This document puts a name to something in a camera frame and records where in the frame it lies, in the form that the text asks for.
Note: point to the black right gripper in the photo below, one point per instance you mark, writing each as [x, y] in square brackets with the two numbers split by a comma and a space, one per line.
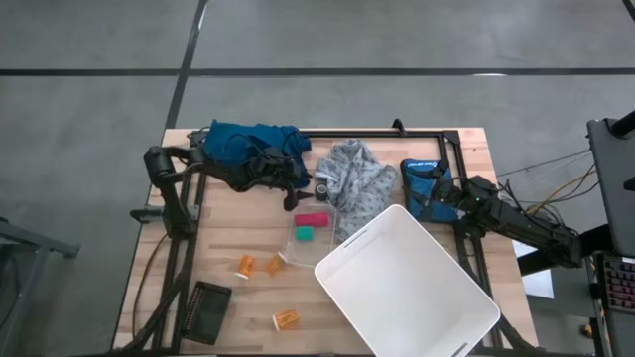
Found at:
[452, 194]

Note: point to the orange pill bottle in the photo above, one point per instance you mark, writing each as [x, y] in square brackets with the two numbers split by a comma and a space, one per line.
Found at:
[274, 265]
[287, 320]
[246, 266]

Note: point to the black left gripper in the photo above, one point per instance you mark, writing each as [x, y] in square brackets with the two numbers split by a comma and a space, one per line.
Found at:
[275, 173]

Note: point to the black metal rig frame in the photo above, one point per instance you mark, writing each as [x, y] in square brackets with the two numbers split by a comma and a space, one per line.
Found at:
[377, 134]

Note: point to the grey metal cart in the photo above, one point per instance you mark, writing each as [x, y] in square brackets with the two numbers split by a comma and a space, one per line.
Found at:
[30, 243]

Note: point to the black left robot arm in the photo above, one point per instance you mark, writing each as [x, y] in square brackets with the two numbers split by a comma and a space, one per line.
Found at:
[173, 208]

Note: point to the white paper sheet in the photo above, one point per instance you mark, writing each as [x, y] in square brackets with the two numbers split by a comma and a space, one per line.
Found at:
[538, 285]

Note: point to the blue first aid pouch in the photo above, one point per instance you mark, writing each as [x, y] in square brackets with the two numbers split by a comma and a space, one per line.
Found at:
[421, 186]

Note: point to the dark blue scrub garment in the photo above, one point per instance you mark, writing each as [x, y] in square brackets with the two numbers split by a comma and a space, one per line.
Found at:
[233, 141]

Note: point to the backlit keyboard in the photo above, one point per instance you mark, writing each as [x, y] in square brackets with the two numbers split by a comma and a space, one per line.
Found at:
[620, 285]

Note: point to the clear plastic bin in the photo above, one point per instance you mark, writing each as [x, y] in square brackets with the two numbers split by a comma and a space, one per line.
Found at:
[325, 253]

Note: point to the red bandage roll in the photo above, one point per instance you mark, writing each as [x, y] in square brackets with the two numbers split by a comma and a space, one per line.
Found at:
[311, 220]

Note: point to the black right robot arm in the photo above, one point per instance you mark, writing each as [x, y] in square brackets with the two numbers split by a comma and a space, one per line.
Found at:
[521, 225]

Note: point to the black bottle tray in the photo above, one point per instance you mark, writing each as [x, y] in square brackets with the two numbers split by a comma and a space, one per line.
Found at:
[206, 312]

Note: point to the green bandage roll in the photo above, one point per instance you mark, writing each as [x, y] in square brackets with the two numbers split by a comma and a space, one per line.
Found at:
[304, 234]

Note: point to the grey patterned hospital gown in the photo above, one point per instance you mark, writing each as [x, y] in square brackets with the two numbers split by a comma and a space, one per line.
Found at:
[357, 183]

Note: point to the white perforated plastic basket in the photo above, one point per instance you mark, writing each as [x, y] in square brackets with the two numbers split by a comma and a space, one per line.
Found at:
[407, 287]

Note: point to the black tape roll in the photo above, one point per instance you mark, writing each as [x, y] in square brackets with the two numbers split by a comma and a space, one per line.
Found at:
[321, 192]

